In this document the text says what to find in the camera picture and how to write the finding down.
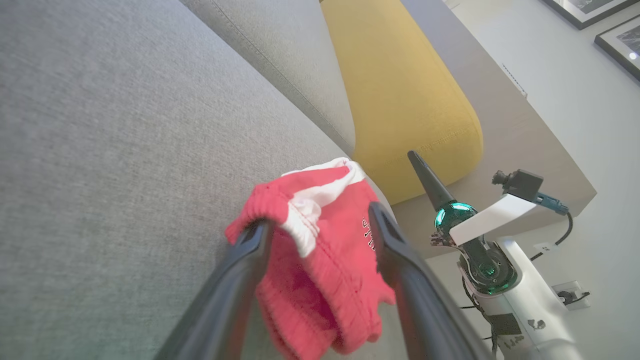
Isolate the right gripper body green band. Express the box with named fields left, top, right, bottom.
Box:
left=431, top=194, right=539, bottom=296

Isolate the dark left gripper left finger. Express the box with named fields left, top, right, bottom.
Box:
left=155, top=220, right=275, bottom=360

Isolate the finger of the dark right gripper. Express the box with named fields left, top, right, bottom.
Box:
left=407, top=149, right=456, bottom=211

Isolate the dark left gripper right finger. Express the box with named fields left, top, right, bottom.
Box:
left=368, top=201, right=493, bottom=360

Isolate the red white sports jersey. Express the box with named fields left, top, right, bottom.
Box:
left=225, top=157, right=397, bottom=360

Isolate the yellow sofa cushion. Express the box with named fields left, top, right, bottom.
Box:
left=320, top=0, right=484, bottom=206

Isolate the taupe sofa back panel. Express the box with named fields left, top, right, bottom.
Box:
left=390, top=0, right=598, bottom=260

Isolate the large grey sofa seat cushion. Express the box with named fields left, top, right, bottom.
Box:
left=0, top=0, right=416, bottom=360

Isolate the small grey sofa seat cushion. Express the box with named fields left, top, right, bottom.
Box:
left=179, top=0, right=357, bottom=157

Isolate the black framed picture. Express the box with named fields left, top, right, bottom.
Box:
left=541, top=0, right=640, bottom=30
left=594, top=15, right=640, bottom=82

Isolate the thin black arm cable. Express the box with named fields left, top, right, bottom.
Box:
left=460, top=277, right=501, bottom=360

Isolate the white wall socket with plug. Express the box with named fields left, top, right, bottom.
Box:
left=551, top=280, right=591, bottom=311

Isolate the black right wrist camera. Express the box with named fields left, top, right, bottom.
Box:
left=491, top=169, right=544, bottom=203

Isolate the black camera cable blue connector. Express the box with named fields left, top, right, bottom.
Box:
left=530, top=192, right=574, bottom=262

